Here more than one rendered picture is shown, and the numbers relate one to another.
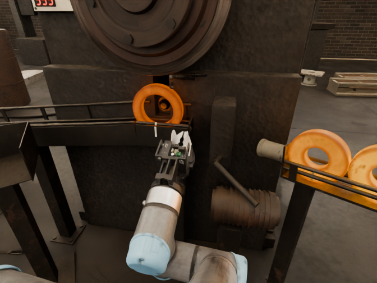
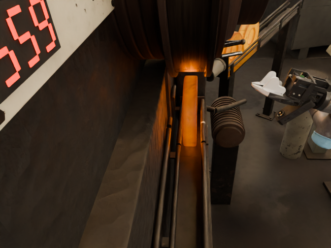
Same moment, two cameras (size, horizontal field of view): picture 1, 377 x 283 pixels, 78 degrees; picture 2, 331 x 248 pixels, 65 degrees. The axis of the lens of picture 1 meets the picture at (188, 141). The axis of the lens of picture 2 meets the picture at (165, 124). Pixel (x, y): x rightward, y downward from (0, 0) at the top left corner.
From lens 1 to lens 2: 1.10 m
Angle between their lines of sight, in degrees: 74
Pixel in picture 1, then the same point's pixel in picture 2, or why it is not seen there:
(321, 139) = (235, 37)
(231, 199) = (236, 116)
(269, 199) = (229, 99)
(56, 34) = (49, 167)
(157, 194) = not seen: outside the picture
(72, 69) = (141, 189)
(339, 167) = (240, 46)
